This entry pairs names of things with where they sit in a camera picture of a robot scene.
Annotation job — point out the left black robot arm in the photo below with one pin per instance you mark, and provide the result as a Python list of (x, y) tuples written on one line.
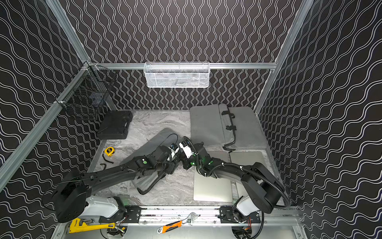
[(73, 196)]

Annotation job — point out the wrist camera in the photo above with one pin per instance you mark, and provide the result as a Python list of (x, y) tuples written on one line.
[(186, 149), (174, 149)]

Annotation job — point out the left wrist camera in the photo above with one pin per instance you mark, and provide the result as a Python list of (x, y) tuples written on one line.
[(174, 149)]

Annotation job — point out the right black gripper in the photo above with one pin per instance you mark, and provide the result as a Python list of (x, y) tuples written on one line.
[(185, 161)]

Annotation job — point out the grey laptop bag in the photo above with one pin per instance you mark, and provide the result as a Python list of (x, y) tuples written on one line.
[(149, 149), (244, 130), (213, 125)]

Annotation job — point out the white wire mesh basket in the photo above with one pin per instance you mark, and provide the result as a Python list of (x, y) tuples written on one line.
[(177, 74)]

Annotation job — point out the yellow pipe wrench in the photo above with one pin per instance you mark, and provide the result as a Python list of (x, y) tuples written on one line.
[(79, 226)]

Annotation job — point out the black plastic tool case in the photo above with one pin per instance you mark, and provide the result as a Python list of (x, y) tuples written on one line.
[(115, 125)]

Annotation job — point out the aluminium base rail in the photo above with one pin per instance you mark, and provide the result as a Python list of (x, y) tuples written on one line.
[(206, 216)]

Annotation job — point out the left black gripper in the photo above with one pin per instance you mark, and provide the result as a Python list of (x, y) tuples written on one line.
[(170, 167)]

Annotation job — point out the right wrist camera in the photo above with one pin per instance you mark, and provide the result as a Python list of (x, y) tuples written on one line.
[(186, 149)]

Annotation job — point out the black wire basket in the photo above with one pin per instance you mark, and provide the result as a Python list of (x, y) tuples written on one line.
[(85, 100)]

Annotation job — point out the orange adjustable wrench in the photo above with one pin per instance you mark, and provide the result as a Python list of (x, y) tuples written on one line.
[(171, 226)]

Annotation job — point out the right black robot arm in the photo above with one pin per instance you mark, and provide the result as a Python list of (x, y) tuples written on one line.
[(264, 191)]

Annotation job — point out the silver laptop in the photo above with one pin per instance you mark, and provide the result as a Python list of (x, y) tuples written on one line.
[(209, 189), (247, 158)]

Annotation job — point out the yellow tape measure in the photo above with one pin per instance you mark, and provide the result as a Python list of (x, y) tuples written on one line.
[(110, 151)]

